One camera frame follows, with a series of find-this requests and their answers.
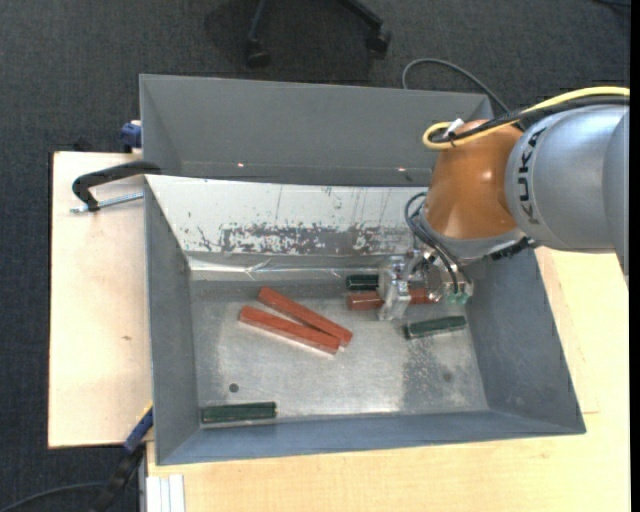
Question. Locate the pale wood flat board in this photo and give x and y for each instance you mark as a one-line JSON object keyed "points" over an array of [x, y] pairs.
{"points": [[95, 310]]}

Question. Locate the red-brown flat block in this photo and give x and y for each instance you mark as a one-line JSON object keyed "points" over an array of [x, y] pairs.
{"points": [[285, 327], [305, 315], [362, 300]]}

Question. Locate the grey metal bin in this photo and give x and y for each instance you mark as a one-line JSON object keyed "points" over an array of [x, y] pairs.
{"points": [[320, 380]]}

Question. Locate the dark green flat block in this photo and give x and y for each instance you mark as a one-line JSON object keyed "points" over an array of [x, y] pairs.
{"points": [[434, 327], [238, 413], [362, 281]]}

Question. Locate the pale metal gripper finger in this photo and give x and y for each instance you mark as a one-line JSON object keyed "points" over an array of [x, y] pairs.
{"points": [[400, 300], [392, 272]]}

